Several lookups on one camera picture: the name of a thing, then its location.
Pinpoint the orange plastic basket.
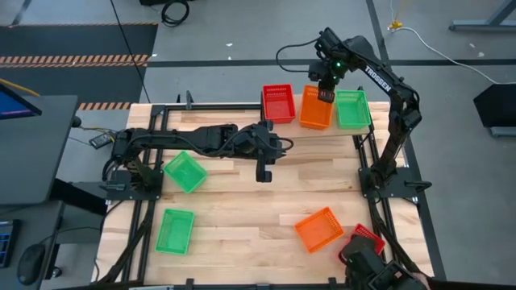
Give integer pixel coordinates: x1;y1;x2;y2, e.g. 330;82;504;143
298;85;335;126
300;118;334;131
293;206;346;255

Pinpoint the green plastic basket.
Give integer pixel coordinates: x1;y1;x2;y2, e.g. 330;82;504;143
162;150;209;195
335;89;372;131
155;208;196;256

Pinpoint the grey metal table leg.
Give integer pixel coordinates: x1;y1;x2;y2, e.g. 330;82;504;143
448;0;516;32

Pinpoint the black power brick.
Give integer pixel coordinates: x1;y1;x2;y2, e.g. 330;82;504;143
88;132;114;149

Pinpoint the black box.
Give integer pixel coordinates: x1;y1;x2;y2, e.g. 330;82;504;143
472;83;516;129

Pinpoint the grey metal stand foot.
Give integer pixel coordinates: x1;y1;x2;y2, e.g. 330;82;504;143
489;126;516;139

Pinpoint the black hazard-striped floor mat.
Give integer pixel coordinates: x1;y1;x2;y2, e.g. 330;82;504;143
0;22;159;112

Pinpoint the dark grey desk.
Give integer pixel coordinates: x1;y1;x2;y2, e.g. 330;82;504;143
0;94;80;206

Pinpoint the black lower desk surface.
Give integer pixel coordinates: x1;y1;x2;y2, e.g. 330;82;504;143
0;200;65;290

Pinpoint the computer monitor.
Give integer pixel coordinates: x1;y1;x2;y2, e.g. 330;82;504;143
0;82;44;121

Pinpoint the black computer mouse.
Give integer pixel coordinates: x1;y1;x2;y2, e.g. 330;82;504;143
16;242;47;287

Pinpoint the black keyboard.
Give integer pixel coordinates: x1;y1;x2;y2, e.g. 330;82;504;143
0;219;21;269

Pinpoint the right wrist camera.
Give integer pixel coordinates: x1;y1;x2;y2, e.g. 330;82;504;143
317;87;336;105

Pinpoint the wooden shelf with black frame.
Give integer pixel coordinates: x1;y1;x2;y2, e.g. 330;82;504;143
260;85;376;157

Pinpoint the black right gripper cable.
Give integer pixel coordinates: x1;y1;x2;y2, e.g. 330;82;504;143
276;38;323;73

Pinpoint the black aluminium table frame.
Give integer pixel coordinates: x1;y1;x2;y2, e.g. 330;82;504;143
94;90;435;290

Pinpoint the white floor cable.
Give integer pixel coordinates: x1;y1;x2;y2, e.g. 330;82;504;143
387;25;516;85

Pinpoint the coiled black cable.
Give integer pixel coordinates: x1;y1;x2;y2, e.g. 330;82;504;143
160;0;191;28

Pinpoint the thin black hanging cable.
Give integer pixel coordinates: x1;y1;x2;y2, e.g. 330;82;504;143
109;0;152;105

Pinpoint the bundle of coloured wires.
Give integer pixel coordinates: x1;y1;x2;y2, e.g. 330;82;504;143
70;126;122;142

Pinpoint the yellow cable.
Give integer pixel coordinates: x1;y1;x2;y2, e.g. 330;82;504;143
0;77;41;97

